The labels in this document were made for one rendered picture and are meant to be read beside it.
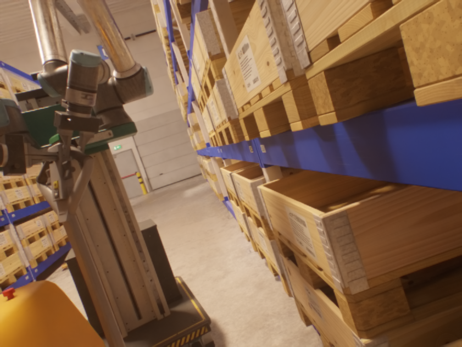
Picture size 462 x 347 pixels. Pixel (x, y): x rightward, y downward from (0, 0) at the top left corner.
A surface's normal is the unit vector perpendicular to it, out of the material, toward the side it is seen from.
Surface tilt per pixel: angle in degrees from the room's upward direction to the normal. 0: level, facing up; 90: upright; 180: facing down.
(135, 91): 129
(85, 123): 118
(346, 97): 90
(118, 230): 90
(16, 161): 90
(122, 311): 90
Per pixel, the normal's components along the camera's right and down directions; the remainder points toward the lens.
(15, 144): 0.74, -0.17
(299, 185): 0.13, 0.07
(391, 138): -0.94, 0.33
